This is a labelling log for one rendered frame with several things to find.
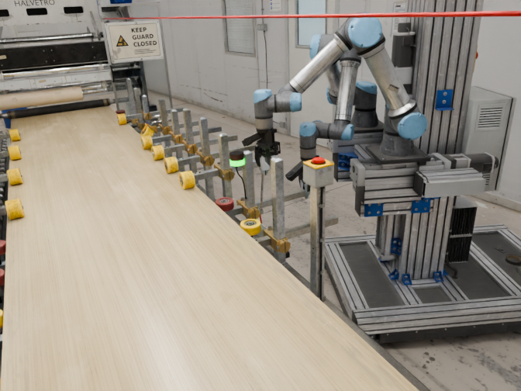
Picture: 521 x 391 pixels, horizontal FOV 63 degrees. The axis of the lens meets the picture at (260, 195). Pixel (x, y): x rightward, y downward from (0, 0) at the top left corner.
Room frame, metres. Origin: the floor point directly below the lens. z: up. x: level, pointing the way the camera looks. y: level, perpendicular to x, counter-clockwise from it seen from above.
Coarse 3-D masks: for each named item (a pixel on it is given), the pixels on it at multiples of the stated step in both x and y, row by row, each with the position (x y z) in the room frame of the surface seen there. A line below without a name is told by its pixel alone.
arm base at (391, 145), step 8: (384, 136) 1.86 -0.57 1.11; (392, 136) 1.81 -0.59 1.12; (384, 144) 1.83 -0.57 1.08; (392, 144) 1.80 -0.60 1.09; (400, 144) 1.78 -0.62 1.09; (408, 144) 1.79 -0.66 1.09; (384, 152) 1.82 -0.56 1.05; (392, 152) 1.78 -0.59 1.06; (400, 152) 1.77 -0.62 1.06; (408, 152) 1.78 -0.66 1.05
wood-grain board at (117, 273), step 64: (64, 128) 3.17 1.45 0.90; (128, 128) 3.08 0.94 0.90; (64, 192) 1.88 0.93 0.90; (128, 192) 1.85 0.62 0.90; (192, 192) 1.81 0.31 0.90; (64, 256) 1.29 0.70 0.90; (128, 256) 1.27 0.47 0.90; (192, 256) 1.25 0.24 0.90; (256, 256) 1.23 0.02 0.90; (64, 320) 0.95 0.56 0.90; (128, 320) 0.93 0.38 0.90; (192, 320) 0.92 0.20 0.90; (256, 320) 0.91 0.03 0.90; (320, 320) 0.90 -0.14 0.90; (64, 384) 0.72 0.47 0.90; (128, 384) 0.72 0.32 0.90; (192, 384) 0.71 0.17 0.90; (256, 384) 0.70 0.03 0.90; (320, 384) 0.69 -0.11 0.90; (384, 384) 0.68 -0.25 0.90
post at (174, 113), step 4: (172, 112) 2.57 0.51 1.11; (176, 112) 2.58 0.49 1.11; (172, 116) 2.57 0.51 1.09; (176, 116) 2.58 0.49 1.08; (172, 120) 2.58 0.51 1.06; (176, 120) 2.57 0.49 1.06; (172, 124) 2.59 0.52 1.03; (176, 124) 2.57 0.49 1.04; (176, 128) 2.57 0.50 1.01; (176, 132) 2.57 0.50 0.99; (176, 144) 2.57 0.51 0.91; (176, 152) 2.58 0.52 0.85; (180, 152) 2.57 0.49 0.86; (176, 156) 2.59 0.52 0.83; (180, 156) 2.57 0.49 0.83; (180, 168) 2.57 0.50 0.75; (184, 168) 2.58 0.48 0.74
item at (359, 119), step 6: (354, 108) 2.35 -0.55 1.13; (354, 114) 2.33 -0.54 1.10; (360, 114) 2.30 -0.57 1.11; (366, 114) 2.28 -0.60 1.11; (372, 114) 2.29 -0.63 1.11; (354, 120) 2.31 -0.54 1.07; (360, 120) 2.30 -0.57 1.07; (366, 120) 2.27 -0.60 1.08; (372, 120) 2.28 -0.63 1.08; (360, 126) 2.28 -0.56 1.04; (366, 126) 2.27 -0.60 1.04; (372, 126) 2.27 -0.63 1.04
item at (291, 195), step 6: (288, 192) 1.84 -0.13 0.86; (294, 192) 1.84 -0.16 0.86; (300, 192) 1.85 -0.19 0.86; (270, 198) 1.79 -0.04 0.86; (288, 198) 1.82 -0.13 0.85; (294, 198) 1.83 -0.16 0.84; (258, 204) 1.74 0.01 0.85; (264, 204) 1.76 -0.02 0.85; (270, 204) 1.77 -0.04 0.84; (234, 210) 1.69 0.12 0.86; (240, 210) 1.70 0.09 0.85
